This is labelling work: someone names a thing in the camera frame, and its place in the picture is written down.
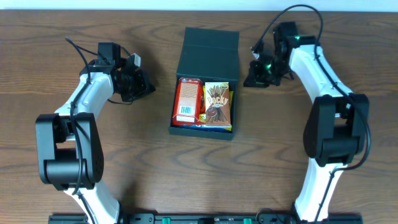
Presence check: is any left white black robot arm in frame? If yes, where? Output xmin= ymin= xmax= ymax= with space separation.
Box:
xmin=35 ymin=42 xmax=155 ymax=223

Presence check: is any yellow Hacks candy bag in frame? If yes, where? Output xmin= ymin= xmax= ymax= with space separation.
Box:
xmin=198 ymin=85 xmax=234 ymax=131

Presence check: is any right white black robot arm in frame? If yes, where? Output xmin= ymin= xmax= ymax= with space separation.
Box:
xmin=243 ymin=22 xmax=369 ymax=223

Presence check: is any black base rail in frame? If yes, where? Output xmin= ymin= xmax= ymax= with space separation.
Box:
xmin=47 ymin=213 xmax=364 ymax=224

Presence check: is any blue Oreo cookie pack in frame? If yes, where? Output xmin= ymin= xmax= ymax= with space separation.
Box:
xmin=178 ymin=124 xmax=232 ymax=133

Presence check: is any red cardboard snack box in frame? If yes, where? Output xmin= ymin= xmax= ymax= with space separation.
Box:
xmin=172 ymin=77 xmax=203 ymax=126

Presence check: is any brown Pocky box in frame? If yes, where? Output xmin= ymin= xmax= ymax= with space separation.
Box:
xmin=204 ymin=82 xmax=233 ymax=128

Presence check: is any black gift box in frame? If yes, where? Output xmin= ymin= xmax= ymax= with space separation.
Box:
xmin=169 ymin=27 xmax=239 ymax=141

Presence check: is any red Hacks candy bag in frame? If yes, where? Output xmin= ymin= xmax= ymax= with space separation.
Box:
xmin=200 ymin=93 xmax=206 ymax=114

